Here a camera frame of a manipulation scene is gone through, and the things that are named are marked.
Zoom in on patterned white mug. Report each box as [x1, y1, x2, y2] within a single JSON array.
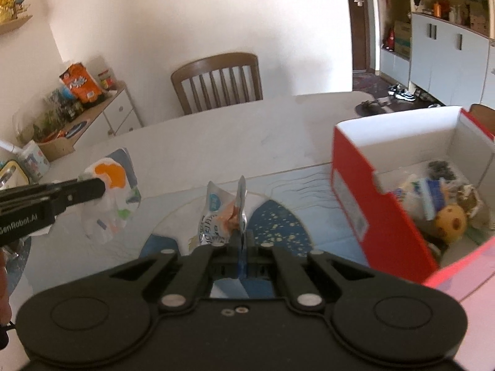
[[18, 141, 50, 182]]

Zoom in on black snack packet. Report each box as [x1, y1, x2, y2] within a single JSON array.
[[427, 160, 457, 182]]

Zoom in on white orange snack wrapper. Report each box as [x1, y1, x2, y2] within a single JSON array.
[[196, 175, 248, 279]]

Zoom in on white grey wall cabinet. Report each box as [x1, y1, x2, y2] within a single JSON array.
[[377, 0, 494, 108]]

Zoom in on orange snack bag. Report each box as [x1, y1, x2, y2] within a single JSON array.
[[59, 63, 105, 105]]

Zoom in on black phone stand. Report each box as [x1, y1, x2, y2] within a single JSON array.
[[355, 100, 394, 117]]

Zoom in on red cardboard box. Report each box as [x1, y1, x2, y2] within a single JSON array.
[[330, 106, 494, 282]]

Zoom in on wooden dining chair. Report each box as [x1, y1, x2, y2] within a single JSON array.
[[170, 52, 264, 115]]

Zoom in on blueberry bread packet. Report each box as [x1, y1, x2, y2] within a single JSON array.
[[393, 174, 449, 221]]

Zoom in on white sideboard cabinet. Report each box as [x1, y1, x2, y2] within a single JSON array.
[[36, 80, 144, 163]]

